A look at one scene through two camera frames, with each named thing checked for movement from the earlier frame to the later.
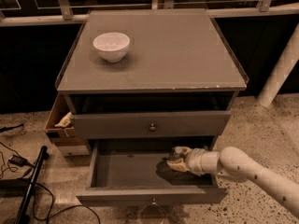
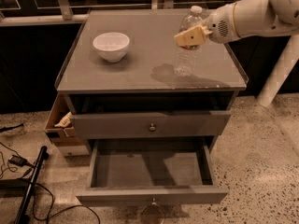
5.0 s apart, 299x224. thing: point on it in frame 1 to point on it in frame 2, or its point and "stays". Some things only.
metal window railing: [34, 5] stays
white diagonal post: [286, 62] stays
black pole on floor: [28, 195] stays
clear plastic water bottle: [178, 152] to [187, 58]
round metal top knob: [152, 128] stays
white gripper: [193, 161] to [220, 24]
